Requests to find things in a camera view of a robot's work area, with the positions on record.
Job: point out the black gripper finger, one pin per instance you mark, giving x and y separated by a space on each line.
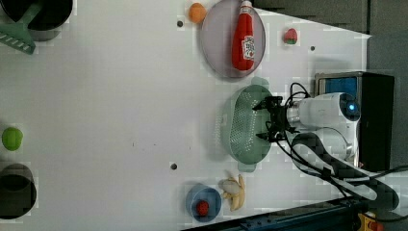
268 103
269 136

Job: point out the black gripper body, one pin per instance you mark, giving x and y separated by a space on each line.
278 119

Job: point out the green plastic strainer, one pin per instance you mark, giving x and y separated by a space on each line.
238 125

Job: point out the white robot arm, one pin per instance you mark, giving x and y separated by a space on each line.
321 133

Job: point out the red ketchup bottle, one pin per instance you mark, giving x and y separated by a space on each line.
243 46

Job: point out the peeled toy banana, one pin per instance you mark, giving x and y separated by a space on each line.
233 189

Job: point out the red toy strawberry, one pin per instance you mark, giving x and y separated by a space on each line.
290 36

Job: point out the grey round plate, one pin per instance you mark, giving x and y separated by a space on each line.
217 33

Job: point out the blue bowl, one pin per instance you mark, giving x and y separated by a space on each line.
202 192

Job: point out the small red strawberry in bowl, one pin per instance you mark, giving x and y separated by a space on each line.
202 208

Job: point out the orange toy fruit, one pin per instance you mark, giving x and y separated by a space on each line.
197 13

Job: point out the black cylinder cup upper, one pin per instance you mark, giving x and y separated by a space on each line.
52 14

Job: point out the black cylinder cup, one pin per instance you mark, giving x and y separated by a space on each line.
52 14
18 193

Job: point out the black cylinder cup lower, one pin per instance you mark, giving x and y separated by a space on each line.
18 193

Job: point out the green toy lime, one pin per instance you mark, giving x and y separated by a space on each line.
12 138

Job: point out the green plastic spatula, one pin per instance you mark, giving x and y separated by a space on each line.
16 35

